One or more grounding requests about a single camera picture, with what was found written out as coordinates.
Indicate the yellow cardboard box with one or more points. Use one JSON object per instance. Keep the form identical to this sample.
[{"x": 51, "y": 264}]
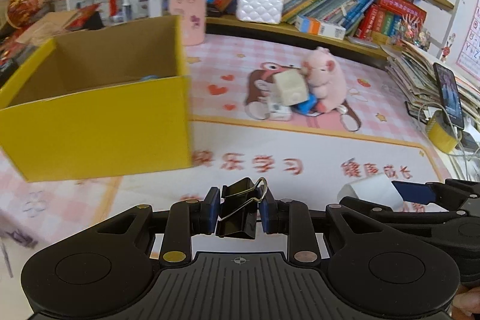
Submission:
[{"x": 93, "y": 132}]

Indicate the yellow tape roll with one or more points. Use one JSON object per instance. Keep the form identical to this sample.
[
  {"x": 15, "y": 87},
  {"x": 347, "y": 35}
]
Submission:
[{"x": 440, "y": 140}]

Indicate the bunny wall sticker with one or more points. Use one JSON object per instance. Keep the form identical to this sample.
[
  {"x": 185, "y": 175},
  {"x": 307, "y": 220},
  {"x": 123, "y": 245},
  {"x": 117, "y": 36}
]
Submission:
[{"x": 448, "y": 50}]

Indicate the small white bottle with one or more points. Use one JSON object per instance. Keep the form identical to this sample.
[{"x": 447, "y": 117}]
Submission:
[{"x": 126, "y": 10}]

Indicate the pink cylindrical container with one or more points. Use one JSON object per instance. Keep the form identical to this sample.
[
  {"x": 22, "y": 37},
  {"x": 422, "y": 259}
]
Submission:
[{"x": 187, "y": 12}]

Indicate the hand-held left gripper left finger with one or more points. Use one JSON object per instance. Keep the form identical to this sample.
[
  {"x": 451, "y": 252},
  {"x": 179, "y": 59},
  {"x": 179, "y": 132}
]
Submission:
[{"x": 213, "y": 207}]

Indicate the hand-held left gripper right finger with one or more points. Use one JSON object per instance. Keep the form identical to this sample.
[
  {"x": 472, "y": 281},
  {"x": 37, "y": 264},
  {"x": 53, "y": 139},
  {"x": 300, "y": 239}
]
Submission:
[{"x": 267, "y": 217}]

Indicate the brown cardboard sheet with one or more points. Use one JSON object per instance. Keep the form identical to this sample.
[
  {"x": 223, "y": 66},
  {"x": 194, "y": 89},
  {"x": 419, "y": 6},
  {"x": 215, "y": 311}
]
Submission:
[{"x": 48, "y": 25}]

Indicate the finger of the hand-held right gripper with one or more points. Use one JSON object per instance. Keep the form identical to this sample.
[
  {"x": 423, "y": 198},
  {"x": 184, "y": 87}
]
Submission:
[
  {"x": 412, "y": 218},
  {"x": 414, "y": 192}
]

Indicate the red paper packets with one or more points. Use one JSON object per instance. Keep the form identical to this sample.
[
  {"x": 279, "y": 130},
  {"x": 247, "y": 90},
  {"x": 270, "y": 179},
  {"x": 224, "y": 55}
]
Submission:
[{"x": 77, "y": 14}]

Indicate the pink alphabet poster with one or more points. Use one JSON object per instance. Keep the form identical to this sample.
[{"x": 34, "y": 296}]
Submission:
[{"x": 470, "y": 42}]

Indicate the pink plush pig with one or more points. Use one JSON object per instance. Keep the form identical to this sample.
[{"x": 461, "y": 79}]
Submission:
[{"x": 326, "y": 80}]

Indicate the red boxed book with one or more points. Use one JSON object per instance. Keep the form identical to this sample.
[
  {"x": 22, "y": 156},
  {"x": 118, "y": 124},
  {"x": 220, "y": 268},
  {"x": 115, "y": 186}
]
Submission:
[{"x": 401, "y": 7}]

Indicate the beige cube toy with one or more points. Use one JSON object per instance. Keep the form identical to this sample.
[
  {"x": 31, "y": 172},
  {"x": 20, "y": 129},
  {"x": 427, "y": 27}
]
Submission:
[{"x": 290, "y": 87}]

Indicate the small blue toy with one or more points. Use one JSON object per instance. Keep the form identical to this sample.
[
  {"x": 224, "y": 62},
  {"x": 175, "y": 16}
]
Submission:
[{"x": 307, "y": 106}]

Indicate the person's right hand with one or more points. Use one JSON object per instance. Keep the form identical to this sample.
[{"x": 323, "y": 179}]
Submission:
[{"x": 468, "y": 305}]

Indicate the pink printed desk mat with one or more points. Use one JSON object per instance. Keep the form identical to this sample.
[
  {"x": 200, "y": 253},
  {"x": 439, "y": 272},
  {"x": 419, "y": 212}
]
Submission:
[{"x": 262, "y": 140}]

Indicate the white charger adapter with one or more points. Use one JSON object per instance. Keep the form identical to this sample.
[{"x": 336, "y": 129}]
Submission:
[{"x": 371, "y": 190}]

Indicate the white small box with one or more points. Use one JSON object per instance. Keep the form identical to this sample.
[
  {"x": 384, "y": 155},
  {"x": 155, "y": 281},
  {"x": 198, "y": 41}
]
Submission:
[{"x": 279, "y": 112}]

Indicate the stack of papers and books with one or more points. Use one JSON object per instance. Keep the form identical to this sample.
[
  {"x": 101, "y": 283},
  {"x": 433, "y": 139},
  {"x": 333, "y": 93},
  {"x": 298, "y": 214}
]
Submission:
[{"x": 408, "y": 80}]

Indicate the grey flat case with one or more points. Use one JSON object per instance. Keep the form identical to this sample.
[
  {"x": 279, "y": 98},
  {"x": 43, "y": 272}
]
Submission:
[{"x": 363, "y": 42}]

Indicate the orange white carton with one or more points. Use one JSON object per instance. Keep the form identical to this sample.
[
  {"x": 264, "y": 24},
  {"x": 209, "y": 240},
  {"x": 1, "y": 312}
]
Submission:
[{"x": 318, "y": 28}]

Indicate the black binder clip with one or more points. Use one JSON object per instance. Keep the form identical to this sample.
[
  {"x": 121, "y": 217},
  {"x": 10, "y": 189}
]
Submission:
[{"x": 236, "y": 215}]

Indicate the sequin crown decoration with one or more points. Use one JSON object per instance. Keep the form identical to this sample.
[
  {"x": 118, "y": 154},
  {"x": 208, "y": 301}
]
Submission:
[{"x": 414, "y": 33}]

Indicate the black smartphone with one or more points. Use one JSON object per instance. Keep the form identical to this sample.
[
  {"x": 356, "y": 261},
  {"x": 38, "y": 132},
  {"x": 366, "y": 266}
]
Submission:
[{"x": 450, "y": 95}]

